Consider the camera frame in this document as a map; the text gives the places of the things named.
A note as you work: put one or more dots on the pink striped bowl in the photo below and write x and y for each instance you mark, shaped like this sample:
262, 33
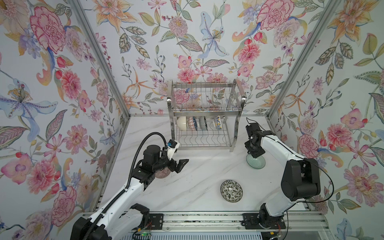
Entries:
162, 173

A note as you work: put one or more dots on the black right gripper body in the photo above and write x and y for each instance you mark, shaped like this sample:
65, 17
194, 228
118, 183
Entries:
253, 151

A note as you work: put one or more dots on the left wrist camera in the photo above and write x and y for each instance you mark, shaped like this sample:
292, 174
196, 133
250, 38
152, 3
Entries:
172, 147

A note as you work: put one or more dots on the stainless steel dish rack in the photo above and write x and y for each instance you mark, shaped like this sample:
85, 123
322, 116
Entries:
226, 100

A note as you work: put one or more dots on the pale green bowl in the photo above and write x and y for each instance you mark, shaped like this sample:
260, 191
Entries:
256, 163

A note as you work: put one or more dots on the cream white bowl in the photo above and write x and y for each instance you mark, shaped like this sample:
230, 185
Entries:
182, 123

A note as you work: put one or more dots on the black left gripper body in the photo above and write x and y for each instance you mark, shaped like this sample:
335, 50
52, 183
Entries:
163, 163

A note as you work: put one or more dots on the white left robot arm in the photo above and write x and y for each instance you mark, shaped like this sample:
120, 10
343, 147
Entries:
122, 214

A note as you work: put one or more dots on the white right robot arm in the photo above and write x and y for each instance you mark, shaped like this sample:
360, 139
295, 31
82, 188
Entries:
300, 179

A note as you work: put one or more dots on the dark petal pattern bowl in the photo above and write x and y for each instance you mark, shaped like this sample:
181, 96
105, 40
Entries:
203, 123

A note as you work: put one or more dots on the black white floral bowl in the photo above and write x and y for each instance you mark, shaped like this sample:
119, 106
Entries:
231, 191

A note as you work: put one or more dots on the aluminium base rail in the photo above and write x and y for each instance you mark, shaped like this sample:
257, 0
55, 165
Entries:
293, 221

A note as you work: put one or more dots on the blue geometric red bowl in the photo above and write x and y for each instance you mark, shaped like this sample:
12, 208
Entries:
192, 123

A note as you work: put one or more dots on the blue yellow patterned bowl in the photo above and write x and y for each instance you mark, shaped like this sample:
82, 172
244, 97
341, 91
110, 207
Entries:
218, 123

